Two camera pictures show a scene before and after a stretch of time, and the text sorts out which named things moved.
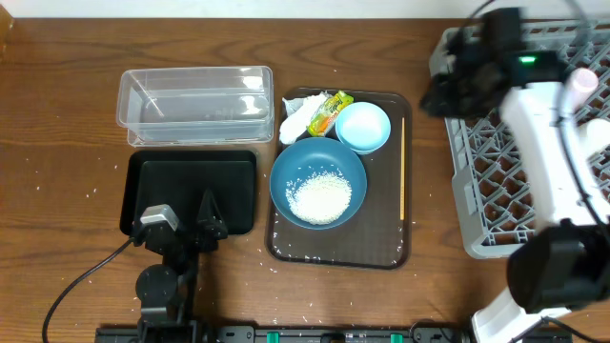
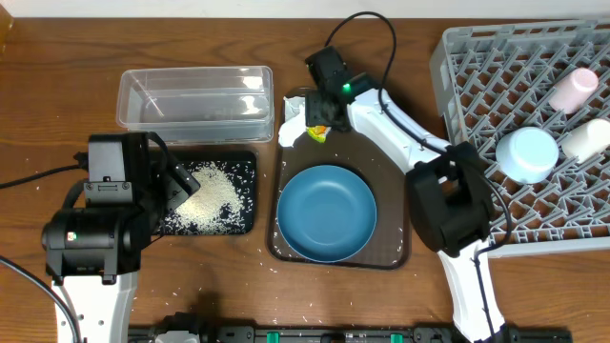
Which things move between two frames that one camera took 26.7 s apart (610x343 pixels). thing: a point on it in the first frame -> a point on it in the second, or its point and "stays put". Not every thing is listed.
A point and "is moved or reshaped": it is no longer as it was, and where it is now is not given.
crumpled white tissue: [300, 111] stays put
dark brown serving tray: [379, 234] stays put
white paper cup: [595, 134] stays put
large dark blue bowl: [317, 183] -> [326, 213]
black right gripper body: [448, 89] -> [322, 114]
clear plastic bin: [196, 106] stays put
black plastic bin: [181, 180] stays put
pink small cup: [581, 84] stays put
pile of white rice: [319, 198] -> [220, 205]
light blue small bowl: [363, 127] is moved or reshaped
